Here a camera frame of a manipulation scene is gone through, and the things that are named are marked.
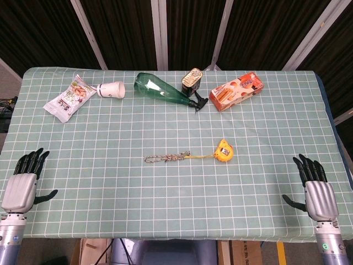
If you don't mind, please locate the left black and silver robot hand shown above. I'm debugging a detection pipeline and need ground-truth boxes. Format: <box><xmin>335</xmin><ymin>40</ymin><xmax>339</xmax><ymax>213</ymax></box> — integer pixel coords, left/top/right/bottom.
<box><xmin>1</xmin><ymin>148</ymin><xmax>58</xmax><ymax>214</ymax></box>

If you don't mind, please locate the printed brown cardboard box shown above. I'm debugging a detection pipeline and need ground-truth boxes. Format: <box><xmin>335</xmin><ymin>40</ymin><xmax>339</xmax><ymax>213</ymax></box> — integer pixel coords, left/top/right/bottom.
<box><xmin>228</xmin><ymin>240</ymin><xmax>263</xmax><ymax>265</ymax></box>

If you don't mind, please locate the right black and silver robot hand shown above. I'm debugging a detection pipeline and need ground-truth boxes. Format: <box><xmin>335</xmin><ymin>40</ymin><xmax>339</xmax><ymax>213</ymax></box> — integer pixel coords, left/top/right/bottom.
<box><xmin>282</xmin><ymin>153</ymin><xmax>339</xmax><ymax>221</ymax></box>

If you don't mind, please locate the white frame post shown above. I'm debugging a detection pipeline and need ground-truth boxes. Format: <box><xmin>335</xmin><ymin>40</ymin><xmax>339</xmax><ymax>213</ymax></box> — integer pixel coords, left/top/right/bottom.
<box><xmin>203</xmin><ymin>0</ymin><xmax>234</xmax><ymax>71</ymax></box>
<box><xmin>150</xmin><ymin>0</ymin><xmax>169</xmax><ymax>71</ymax></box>
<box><xmin>282</xmin><ymin>0</ymin><xmax>347</xmax><ymax>71</ymax></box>
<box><xmin>69</xmin><ymin>0</ymin><xmax>109</xmax><ymax>71</ymax></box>

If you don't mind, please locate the black tin can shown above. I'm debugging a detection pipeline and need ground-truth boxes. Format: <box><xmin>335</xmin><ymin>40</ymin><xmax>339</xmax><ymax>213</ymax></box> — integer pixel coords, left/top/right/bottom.
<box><xmin>181</xmin><ymin>67</ymin><xmax>204</xmax><ymax>98</ymax></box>

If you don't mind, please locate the white paper cup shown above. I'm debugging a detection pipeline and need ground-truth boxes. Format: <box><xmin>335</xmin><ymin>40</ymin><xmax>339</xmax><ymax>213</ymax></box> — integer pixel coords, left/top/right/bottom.
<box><xmin>97</xmin><ymin>81</ymin><xmax>126</xmax><ymax>99</ymax></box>

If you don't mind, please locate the orange biscuit box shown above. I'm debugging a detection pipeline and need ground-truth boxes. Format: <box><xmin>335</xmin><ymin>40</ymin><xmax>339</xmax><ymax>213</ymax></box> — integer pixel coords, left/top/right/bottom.
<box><xmin>208</xmin><ymin>71</ymin><xmax>265</xmax><ymax>112</ymax></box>

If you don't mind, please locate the braided multicolour rope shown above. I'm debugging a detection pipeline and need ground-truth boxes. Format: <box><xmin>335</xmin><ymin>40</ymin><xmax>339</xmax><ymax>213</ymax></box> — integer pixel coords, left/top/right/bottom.
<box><xmin>144</xmin><ymin>151</ymin><xmax>191</xmax><ymax>164</ymax></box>

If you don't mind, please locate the green checked tablecloth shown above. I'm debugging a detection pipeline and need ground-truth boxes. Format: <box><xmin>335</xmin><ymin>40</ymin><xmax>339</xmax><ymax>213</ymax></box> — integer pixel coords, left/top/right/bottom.
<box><xmin>0</xmin><ymin>67</ymin><xmax>353</xmax><ymax>243</ymax></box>

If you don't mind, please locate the green plastic spray bottle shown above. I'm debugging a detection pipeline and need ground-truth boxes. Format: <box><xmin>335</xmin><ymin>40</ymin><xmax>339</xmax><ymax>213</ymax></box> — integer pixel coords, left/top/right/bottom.
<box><xmin>133</xmin><ymin>72</ymin><xmax>209</xmax><ymax>114</ymax></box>

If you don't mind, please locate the black cable bundle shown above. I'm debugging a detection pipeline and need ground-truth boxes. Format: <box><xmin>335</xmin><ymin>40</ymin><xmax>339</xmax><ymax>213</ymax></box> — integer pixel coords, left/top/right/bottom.
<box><xmin>0</xmin><ymin>96</ymin><xmax>19</xmax><ymax>113</ymax></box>

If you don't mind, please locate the white snack bag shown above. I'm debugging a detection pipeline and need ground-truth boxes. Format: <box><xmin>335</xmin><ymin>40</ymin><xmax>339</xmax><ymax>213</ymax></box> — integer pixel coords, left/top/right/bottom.
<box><xmin>43</xmin><ymin>74</ymin><xmax>98</xmax><ymax>124</ymax></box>

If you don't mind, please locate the yellow tape measure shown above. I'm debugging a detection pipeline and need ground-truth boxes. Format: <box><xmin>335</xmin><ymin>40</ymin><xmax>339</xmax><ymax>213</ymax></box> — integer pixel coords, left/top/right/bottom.
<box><xmin>184</xmin><ymin>139</ymin><xmax>234</xmax><ymax>162</ymax></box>

